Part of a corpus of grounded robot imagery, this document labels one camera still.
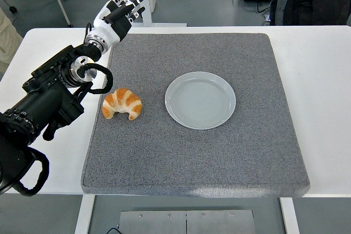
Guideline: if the grey speckled mat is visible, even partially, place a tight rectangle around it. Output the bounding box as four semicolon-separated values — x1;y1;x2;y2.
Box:
81;33;311;198

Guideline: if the grey metal plate with screws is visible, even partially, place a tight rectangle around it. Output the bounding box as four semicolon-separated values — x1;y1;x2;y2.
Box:
118;209;257;234

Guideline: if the white table leg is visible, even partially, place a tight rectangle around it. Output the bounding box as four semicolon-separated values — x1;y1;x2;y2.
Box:
279;197;300;234
74;195;96;234

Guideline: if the grey round plate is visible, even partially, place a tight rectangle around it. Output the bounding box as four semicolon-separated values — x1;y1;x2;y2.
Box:
165;71;237;130

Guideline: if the croissant bread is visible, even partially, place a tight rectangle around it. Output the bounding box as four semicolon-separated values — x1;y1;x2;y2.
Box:
101;88;143;121

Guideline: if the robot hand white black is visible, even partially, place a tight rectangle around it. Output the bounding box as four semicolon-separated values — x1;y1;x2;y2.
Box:
92;0;151;47

